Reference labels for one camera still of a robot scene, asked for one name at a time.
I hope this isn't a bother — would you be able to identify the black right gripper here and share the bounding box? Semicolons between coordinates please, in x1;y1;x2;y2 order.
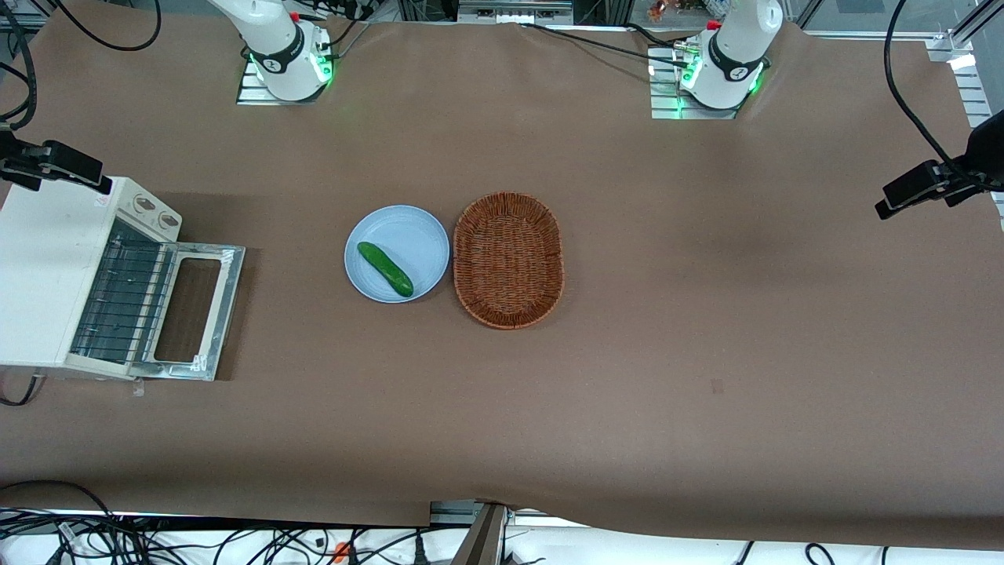
0;129;48;191

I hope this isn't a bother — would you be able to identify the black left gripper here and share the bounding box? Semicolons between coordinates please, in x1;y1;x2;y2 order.
941;110;1004;207

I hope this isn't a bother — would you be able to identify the white toaster oven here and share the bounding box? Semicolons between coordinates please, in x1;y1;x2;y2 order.
0;177;184;381

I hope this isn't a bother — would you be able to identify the brown paper table cover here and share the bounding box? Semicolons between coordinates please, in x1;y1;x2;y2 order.
0;0;1004;550

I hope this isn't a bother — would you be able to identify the green cucumber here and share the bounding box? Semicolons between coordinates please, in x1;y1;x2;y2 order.
357;241;415;298

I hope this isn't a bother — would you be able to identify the light blue plate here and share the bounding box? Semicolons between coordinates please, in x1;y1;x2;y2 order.
344;205;451;304

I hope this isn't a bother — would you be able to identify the brown wicker basket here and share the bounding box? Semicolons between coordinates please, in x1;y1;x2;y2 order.
453;191;565;330

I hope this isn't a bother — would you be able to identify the silver box device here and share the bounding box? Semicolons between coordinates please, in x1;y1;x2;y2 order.
457;0;573;24

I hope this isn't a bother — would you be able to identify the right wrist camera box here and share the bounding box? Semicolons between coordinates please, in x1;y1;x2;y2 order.
43;140;114;196

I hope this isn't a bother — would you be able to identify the ridged aluminium frame profile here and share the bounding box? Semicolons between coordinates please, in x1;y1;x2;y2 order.
951;65;1004;130

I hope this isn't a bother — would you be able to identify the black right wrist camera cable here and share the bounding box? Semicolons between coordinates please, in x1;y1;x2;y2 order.
0;0;38;130

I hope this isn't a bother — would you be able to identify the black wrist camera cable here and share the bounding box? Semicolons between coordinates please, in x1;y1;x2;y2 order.
0;0;38;130
884;0;967;170

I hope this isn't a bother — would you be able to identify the aluminium corner bracket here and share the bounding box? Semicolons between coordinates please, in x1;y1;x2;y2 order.
926;31;977;73

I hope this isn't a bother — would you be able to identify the black left wrist camera cable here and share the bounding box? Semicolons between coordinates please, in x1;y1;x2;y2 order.
884;0;967;170

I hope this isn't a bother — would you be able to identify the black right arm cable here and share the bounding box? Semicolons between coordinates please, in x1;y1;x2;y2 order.
53;0;163;53

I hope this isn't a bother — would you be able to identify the wire oven rack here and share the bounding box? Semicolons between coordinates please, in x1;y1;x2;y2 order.
72;221;175;364

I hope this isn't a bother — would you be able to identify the black oven power cable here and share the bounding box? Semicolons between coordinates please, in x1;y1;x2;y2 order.
0;375;46;407

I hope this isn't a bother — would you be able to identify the black arm base cable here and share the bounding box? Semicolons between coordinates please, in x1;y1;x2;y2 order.
626;22;693;52
518;22;691;70

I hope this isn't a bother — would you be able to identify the aluminium profile post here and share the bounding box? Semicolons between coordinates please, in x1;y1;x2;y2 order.
451;502;512;565

